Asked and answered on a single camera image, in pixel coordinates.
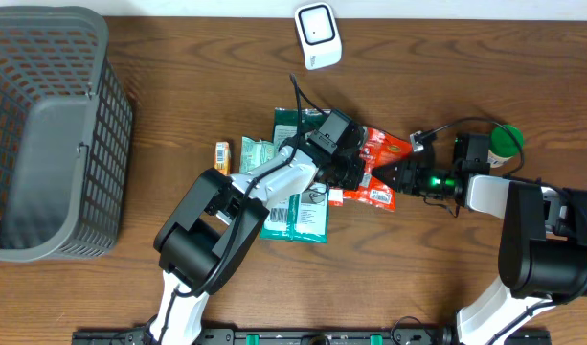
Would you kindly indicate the green lid seasoning jar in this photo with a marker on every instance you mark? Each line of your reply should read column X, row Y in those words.
column 502, row 145

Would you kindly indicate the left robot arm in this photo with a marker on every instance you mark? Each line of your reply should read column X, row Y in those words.
column 210, row 231

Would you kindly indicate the red stick sachet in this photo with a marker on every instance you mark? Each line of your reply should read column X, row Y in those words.
column 335, row 197

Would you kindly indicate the red snack packet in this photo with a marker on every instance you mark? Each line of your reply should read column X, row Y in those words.
column 380, row 148

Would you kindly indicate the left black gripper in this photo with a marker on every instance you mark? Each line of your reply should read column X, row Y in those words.
column 355, row 176

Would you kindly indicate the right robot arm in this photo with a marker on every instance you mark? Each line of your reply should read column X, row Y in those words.
column 542, row 259

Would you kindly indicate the light green wipes pack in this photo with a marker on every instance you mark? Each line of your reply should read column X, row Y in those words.
column 254, row 153

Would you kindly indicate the white barcode scanner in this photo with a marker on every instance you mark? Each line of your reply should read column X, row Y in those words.
column 319, row 35

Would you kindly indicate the orange tissue pack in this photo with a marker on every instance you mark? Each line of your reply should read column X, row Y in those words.
column 222, row 157

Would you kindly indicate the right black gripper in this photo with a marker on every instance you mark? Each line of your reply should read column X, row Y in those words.
column 405, row 167

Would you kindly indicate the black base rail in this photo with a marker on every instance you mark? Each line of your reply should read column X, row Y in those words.
column 412, row 336

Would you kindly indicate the grey plastic mesh basket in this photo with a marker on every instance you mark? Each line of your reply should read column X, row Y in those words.
column 65, row 135

